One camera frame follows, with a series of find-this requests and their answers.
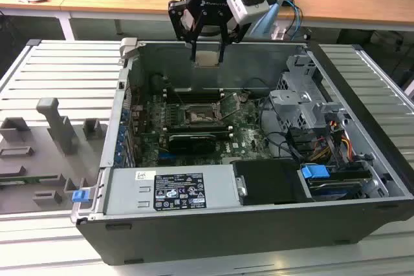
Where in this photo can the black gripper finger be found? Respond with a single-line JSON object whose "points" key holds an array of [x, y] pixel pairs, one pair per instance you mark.
{"points": [[226, 38], [189, 30]]}

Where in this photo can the small square silver CPU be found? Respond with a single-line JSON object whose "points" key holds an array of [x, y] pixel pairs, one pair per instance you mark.
{"points": [[207, 58]]}

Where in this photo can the black RAM slot bank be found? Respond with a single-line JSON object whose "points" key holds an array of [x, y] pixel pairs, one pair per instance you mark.
{"points": [[197, 126], [194, 95]]}

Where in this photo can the CPU socket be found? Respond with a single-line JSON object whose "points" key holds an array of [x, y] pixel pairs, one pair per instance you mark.
{"points": [[200, 116]]}

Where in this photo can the blue expansion slot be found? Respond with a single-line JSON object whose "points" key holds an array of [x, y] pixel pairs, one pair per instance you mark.
{"points": [[167, 158]]}

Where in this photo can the black cylindrical board component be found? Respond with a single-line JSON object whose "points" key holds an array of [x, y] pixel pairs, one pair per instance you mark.
{"points": [[157, 81]]}

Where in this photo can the green motherboard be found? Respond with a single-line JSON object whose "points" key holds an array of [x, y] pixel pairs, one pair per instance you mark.
{"points": [[249, 133]]}

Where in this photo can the grey metal disk bay cage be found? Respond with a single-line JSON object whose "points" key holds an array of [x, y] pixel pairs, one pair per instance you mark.
{"points": [[297, 108]]}

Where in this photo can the black graphics card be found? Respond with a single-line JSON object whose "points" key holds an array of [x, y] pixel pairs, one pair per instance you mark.
{"points": [[191, 143]]}

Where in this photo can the grey power supply unit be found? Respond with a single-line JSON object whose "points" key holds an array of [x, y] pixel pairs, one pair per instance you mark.
{"points": [[129, 192]]}

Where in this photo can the disk drive in bay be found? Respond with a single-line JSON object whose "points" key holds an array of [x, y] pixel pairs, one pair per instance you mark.
{"points": [[333, 187]]}

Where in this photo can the grey parts rack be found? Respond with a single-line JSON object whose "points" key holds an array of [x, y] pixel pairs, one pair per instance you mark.
{"points": [[48, 159]]}

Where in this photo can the open black PC case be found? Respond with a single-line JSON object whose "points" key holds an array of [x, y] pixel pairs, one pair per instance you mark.
{"points": [[226, 234]]}

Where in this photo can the blue case release latch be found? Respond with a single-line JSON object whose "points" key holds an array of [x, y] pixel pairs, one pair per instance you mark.
{"points": [[80, 196]]}

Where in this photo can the green circuit board strip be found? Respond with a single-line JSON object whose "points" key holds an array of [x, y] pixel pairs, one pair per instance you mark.
{"points": [[29, 179]]}

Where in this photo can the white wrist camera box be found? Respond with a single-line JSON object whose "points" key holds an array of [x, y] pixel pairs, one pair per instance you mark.
{"points": [[250, 9]]}

